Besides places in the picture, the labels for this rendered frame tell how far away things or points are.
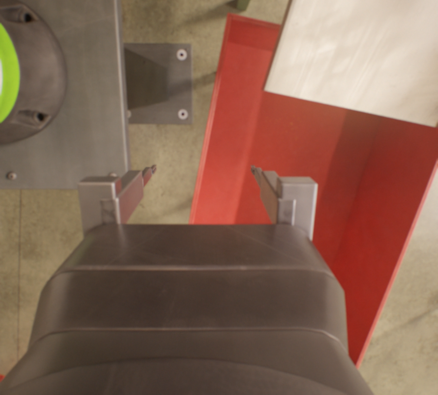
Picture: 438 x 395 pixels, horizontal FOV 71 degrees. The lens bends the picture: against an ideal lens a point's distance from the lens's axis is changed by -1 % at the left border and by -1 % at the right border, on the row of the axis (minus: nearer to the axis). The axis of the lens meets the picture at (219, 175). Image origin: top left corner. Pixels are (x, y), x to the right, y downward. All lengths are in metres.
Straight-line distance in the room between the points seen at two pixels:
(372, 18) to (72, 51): 0.33
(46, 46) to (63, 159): 0.12
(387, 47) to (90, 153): 0.37
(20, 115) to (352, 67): 0.38
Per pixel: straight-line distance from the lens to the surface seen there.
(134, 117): 1.28
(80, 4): 0.37
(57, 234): 1.56
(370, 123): 0.81
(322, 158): 0.77
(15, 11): 0.38
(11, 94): 0.32
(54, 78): 0.35
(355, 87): 0.46
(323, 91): 0.45
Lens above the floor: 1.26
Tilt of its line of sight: 75 degrees down
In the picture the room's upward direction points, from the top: 175 degrees clockwise
